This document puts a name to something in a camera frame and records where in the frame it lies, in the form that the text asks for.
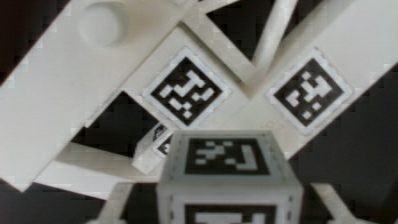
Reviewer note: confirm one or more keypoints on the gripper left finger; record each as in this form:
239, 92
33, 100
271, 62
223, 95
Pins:
111, 214

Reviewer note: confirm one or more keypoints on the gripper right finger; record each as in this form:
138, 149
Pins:
335, 205

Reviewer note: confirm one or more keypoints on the small white marker cube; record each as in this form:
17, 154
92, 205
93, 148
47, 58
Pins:
228, 183

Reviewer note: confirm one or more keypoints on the white chair back frame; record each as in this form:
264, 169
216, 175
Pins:
143, 48

